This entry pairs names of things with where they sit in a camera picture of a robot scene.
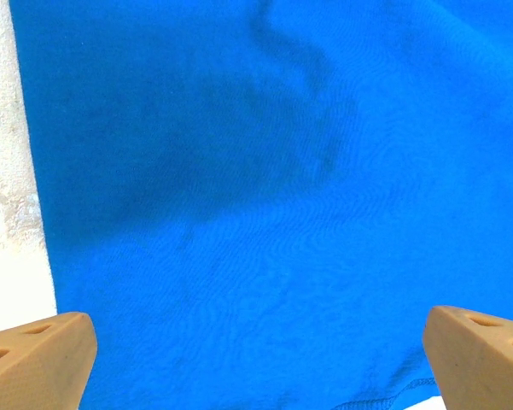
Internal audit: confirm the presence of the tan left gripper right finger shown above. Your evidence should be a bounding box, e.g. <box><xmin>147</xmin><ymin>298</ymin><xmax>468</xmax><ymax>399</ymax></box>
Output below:
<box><xmin>422</xmin><ymin>305</ymin><xmax>513</xmax><ymax>410</ymax></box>

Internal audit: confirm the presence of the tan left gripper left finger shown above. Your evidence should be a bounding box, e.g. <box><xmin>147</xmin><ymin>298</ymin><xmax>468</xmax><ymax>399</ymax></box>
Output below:
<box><xmin>0</xmin><ymin>311</ymin><xmax>98</xmax><ymax>410</ymax></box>

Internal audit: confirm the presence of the blue printed t-shirt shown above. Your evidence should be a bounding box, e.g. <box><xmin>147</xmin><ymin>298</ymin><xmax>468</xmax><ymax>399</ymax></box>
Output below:
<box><xmin>9</xmin><ymin>0</ymin><xmax>513</xmax><ymax>410</ymax></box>

